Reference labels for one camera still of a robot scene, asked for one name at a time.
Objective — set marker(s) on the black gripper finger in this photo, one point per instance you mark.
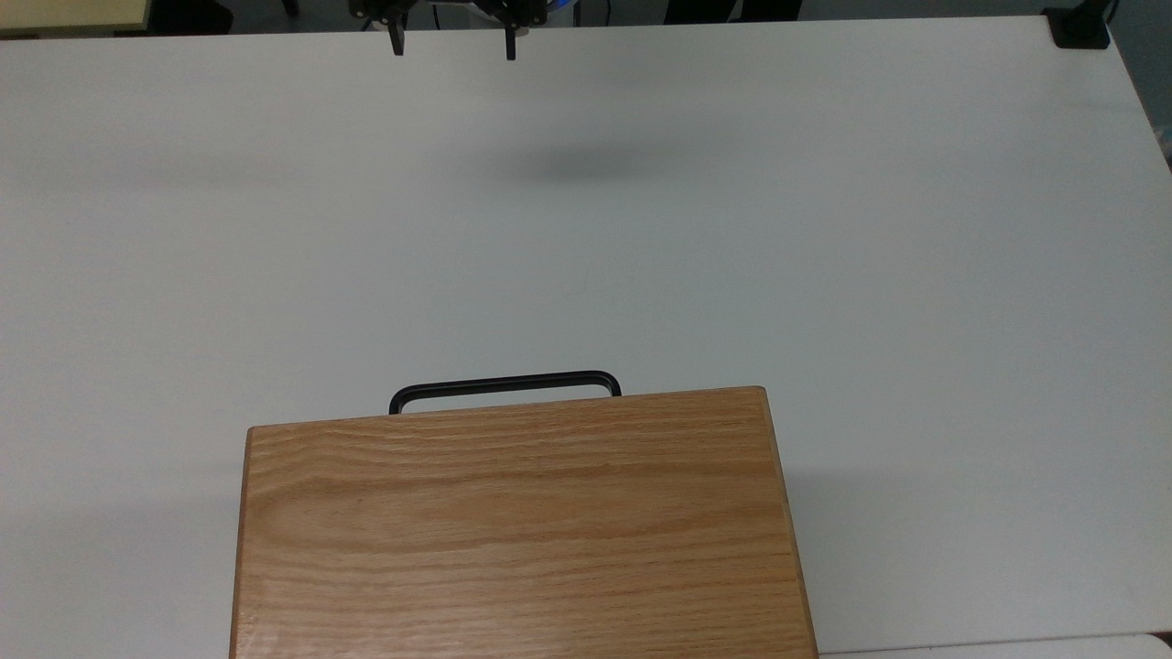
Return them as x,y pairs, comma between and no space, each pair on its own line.
510,44
396,38

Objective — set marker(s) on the black table clamp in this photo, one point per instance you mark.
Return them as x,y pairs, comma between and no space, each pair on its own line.
1079,29

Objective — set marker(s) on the oak wooden cabinet box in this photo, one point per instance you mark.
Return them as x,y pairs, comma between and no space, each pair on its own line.
522,531

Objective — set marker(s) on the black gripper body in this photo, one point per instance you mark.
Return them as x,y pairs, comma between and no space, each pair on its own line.
494,9

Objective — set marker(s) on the robot arm with blue light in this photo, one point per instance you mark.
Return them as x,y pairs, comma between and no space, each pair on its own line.
560,7

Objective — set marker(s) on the white side table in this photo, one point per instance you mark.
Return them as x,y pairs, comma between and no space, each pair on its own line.
1007,648

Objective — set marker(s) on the yellow wooden table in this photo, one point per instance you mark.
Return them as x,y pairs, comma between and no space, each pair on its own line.
64,14

